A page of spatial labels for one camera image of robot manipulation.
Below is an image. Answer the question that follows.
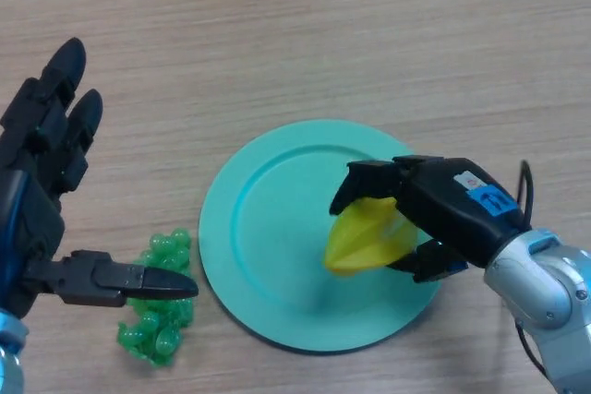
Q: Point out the green round plate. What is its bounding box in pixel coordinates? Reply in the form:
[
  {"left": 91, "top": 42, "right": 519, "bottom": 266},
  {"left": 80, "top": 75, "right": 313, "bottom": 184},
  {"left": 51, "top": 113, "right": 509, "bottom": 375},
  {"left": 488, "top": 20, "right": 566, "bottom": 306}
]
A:
[{"left": 198, "top": 119, "right": 444, "bottom": 356}]

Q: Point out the green grape bunch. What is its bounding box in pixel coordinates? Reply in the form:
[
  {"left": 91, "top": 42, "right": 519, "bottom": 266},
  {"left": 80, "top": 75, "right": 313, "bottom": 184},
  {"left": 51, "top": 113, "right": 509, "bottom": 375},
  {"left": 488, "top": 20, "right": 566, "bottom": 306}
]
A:
[{"left": 116, "top": 226, "right": 195, "bottom": 370}]

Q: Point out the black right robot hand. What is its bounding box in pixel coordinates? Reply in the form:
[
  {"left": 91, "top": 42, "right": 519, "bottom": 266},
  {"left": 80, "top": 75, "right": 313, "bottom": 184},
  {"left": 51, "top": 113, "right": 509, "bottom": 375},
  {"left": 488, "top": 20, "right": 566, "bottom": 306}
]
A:
[{"left": 328, "top": 155, "right": 532, "bottom": 284}]

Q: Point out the yellow starfruit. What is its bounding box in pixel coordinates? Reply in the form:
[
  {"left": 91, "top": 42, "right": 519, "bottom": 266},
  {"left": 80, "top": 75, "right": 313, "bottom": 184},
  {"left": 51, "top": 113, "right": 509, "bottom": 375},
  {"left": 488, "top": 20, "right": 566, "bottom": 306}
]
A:
[{"left": 322, "top": 197, "right": 419, "bottom": 278}]

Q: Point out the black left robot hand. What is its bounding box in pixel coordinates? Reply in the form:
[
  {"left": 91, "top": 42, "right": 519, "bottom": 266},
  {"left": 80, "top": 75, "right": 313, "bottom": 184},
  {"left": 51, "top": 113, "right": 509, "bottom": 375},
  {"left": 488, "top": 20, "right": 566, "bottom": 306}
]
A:
[{"left": 0, "top": 37, "right": 199, "bottom": 321}]

